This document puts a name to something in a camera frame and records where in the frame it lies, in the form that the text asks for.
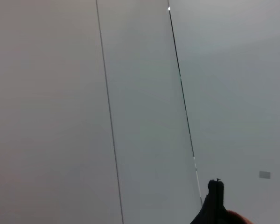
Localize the grey wall plate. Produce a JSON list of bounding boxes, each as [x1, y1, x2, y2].
[[259, 170, 272, 180]]

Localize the black food bag orange handles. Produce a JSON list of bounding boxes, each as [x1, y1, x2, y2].
[[189, 178, 256, 224]]

